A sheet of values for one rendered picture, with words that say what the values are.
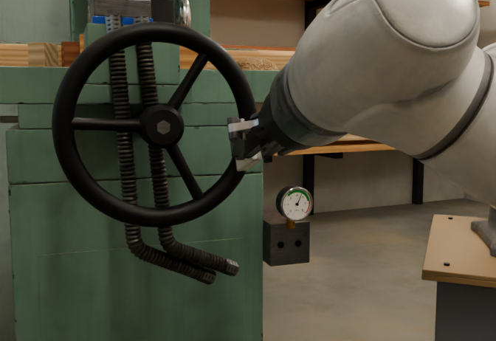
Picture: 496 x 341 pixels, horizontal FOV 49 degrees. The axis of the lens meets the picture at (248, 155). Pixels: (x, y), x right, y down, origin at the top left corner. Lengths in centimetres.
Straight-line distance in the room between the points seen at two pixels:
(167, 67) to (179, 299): 42
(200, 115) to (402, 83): 63
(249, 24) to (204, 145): 279
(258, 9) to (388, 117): 338
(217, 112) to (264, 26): 282
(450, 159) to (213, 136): 59
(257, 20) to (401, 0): 340
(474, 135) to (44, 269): 74
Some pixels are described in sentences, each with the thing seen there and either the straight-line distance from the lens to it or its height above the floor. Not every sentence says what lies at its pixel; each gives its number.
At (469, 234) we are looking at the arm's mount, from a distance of 101.
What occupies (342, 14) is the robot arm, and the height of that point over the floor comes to 91.
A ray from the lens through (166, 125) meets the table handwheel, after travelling 75.
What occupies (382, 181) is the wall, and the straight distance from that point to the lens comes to 433.
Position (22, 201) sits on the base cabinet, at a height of 68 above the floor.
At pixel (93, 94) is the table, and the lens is 85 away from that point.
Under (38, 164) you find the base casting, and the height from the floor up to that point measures 74.
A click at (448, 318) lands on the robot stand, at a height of 53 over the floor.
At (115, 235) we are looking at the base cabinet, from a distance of 97.
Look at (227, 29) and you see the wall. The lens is 366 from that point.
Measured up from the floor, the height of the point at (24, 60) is 92.
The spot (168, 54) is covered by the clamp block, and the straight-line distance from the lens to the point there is 86.
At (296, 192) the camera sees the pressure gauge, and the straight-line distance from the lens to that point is 97.
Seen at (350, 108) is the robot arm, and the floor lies 84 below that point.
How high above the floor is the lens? 85
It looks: 6 degrees down
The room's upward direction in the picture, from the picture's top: straight up
